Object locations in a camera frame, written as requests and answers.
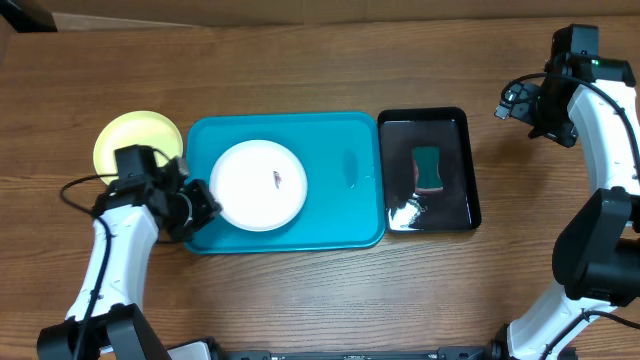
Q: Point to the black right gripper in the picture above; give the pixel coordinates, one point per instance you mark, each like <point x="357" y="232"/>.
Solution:
<point x="542" y="111"/>

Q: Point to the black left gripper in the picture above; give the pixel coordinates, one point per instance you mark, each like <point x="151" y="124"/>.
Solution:
<point x="207" y="207"/>

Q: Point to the pink white plate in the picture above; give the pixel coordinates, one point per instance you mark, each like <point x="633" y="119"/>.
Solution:
<point x="260" y="185"/>

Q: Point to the yellow plate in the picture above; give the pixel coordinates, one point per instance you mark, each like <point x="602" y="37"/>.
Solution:
<point x="134" y="128"/>

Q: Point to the green scrub sponge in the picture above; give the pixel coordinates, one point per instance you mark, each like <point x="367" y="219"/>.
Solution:
<point x="426" y="169"/>

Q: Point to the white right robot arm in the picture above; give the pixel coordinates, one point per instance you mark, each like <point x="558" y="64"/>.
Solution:
<point x="586" y="98"/>

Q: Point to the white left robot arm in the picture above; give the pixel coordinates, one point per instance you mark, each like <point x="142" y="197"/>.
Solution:
<point x="106" y="316"/>

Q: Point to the black water tray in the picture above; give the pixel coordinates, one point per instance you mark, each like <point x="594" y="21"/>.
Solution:
<point x="456" y="207"/>

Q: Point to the teal plastic tray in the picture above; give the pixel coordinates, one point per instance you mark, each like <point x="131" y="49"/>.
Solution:
<point x="340" y="154"/>

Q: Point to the dark object top left corner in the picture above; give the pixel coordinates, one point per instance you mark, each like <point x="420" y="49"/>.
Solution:
<point x="27" y="16"/>

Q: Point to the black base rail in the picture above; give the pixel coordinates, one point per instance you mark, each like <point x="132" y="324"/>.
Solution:
<point x="442" y="353"/>

